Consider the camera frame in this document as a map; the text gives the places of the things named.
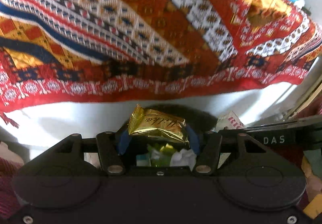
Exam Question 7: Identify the white paper scrap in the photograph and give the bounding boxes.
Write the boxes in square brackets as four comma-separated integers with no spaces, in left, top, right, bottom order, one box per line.
[215,111,246,132]

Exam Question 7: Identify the red patterned tablecloth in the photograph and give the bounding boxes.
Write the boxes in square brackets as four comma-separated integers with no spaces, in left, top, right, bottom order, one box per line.
[1,0,321,124]

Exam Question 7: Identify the white tissue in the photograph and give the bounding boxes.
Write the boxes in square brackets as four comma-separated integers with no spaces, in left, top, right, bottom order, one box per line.
[170,149,196,171]

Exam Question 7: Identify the green plastic wrapper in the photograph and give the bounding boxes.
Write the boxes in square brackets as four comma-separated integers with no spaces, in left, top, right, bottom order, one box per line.
[147,143,177,167]

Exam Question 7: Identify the gold candy wrapper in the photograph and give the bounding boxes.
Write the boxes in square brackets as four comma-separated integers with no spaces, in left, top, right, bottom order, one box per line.
[128,105,189,144]

